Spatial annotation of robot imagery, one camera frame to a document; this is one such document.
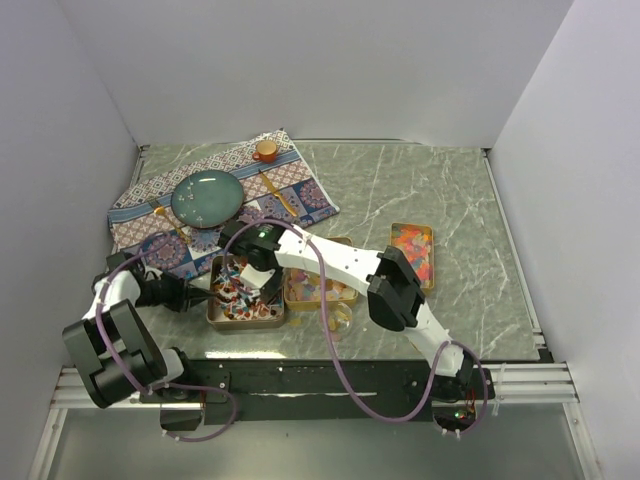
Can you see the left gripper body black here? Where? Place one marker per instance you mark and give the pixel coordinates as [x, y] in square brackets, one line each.
[168, 291]

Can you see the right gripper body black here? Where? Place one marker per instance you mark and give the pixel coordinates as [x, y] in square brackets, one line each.
[269, 269]

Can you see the gold tin with popsicle candies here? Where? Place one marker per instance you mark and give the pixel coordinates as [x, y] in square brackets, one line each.
[302, 291]

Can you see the gold tin with lollipops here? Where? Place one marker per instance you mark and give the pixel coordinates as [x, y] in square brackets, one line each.
[230, 309]

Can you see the teal ceramic plate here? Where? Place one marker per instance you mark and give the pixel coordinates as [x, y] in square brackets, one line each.
[207, 198]

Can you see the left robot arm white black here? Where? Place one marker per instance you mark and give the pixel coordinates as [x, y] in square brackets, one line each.
[113, 351]

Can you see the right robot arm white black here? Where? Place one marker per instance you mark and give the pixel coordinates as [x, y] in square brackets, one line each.
[393, 291]

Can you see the gold tin with gummy candies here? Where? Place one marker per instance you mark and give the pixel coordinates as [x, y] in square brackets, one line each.
[417, 244]

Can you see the patterned placemat cloth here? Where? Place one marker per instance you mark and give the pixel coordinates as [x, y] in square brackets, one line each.
[135, 227]

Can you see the gold knife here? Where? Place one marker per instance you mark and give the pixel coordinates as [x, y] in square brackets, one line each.
[285, 200]

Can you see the clear glass jar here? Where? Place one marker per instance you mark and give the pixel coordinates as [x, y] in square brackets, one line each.
[338, 319]

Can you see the gold fork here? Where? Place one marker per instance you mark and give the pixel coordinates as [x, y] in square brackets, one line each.
[159, 210]

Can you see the orange cup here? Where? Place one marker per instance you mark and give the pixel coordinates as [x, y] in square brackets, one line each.
[266, 151]

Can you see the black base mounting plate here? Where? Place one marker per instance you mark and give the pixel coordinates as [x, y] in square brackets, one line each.
[220, 393]

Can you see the aluminium rail frame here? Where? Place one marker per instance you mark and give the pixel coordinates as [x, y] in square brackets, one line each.
[513, 384]

